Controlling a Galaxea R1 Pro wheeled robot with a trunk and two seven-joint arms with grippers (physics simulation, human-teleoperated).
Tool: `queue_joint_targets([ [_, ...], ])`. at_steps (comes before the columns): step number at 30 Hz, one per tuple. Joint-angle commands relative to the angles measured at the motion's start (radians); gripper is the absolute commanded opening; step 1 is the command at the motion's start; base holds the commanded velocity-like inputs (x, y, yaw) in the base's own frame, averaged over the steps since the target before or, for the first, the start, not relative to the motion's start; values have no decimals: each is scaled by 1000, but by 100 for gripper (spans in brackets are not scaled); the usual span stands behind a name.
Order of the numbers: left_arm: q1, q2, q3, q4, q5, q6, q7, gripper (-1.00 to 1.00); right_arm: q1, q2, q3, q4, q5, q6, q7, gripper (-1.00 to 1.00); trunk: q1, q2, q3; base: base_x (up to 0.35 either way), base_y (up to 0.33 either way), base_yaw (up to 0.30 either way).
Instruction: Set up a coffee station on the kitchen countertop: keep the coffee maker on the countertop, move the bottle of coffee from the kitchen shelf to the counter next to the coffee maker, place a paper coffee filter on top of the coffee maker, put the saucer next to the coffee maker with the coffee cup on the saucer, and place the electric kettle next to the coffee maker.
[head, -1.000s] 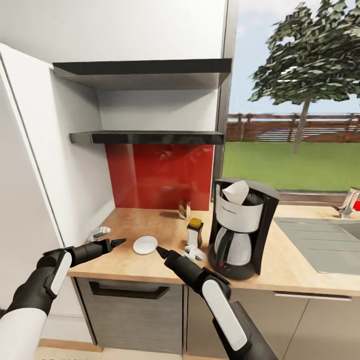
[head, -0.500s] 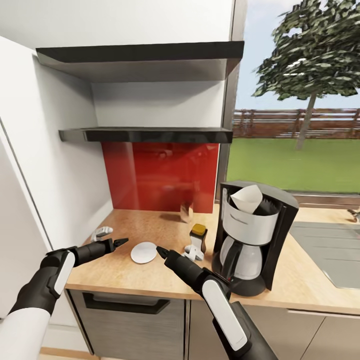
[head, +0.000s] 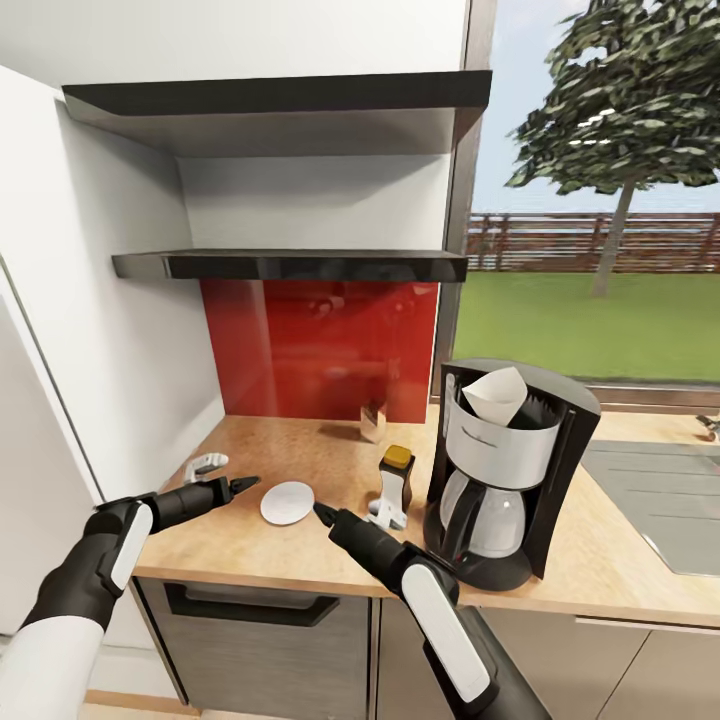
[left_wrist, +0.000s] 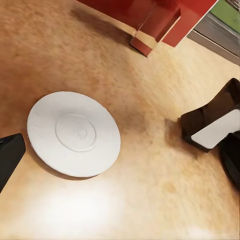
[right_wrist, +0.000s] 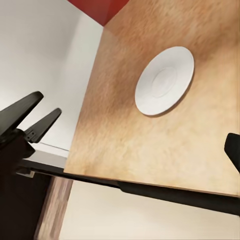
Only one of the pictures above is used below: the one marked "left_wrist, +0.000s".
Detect saucer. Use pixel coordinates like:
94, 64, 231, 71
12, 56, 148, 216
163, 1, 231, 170
27, 91, 121, 178

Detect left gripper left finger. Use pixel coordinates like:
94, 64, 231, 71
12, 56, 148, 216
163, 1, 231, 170
0, 133, 26, 193

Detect bottle of coffee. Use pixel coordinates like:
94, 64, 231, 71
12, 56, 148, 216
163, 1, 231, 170
180, 78, 240, 153

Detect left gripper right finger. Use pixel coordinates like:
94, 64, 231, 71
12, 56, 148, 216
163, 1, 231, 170
224, 133, 240, 173

